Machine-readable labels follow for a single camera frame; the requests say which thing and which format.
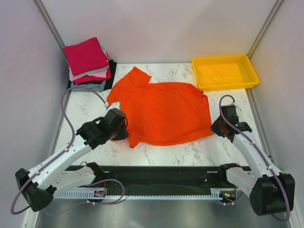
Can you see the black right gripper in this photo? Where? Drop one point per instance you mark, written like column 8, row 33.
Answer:
column 214, row 128

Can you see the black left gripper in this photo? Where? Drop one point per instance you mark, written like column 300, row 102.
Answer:
column 124, row 135

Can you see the orange t shirt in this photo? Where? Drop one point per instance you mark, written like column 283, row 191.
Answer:
column 161, row 114

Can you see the yellow plastic tray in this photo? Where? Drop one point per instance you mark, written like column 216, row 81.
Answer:
column 216, row 73

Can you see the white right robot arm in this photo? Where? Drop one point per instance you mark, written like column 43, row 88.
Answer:
column 269, row 189

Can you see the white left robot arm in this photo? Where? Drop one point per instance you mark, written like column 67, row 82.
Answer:
column 42, row 183

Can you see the black folded t shirt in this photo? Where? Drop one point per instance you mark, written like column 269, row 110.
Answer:
column 109, row 82

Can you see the grey-blue folded t shirt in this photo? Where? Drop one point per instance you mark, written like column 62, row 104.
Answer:
column 97, row 87

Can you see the pink folded t shirt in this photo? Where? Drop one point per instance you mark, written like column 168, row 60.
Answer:
column 100, row 74

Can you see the crimson folded t shirt lower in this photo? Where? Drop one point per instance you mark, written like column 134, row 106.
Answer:
column 89, row 79

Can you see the crimson folded t shirt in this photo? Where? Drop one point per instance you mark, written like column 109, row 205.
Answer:
column 86, row 56
column 89, row 79

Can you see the teal folded t shirt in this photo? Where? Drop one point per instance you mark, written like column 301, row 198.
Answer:
column 88, row 72

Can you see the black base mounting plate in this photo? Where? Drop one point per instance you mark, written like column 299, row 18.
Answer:
column 166, row 179

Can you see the crimson folded t shirt top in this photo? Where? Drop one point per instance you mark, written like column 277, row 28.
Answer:
column 86, row 56

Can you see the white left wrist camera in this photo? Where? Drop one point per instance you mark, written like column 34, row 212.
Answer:
column 113, row 105

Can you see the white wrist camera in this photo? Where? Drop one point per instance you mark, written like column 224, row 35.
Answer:
column 113, row 105
column 236, row 107

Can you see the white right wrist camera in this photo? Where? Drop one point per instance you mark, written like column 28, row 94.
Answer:
column 236, row 107

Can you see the white slotted cable duct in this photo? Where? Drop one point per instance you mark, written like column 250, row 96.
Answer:
column 101, row 193

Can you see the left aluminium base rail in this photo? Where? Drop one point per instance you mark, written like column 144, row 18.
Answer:
column 29, row 216

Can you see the left aluminium frame post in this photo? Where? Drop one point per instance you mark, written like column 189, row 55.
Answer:
column 50, row 24

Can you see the aluminium frame post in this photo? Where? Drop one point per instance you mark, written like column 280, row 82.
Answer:
column 50, row 24
column 268, row 21

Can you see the right aluminium frame post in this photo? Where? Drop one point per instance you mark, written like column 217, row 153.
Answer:
column 268, row 21

